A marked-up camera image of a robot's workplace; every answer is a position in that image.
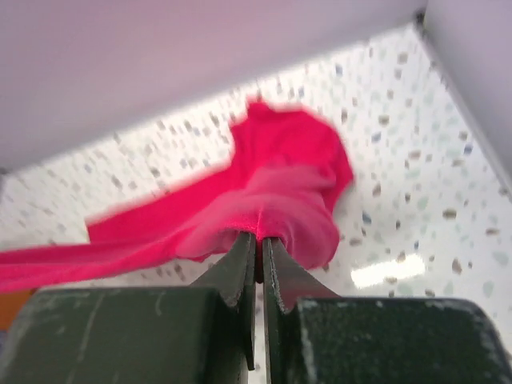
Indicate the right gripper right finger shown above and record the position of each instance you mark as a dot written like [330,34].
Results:
[314,335]

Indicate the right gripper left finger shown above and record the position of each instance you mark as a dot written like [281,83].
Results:
[199,333]

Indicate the pink red t shirt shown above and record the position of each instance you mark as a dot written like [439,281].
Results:
[287,172]

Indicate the orange plastic bin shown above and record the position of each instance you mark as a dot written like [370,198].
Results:
[11,304]

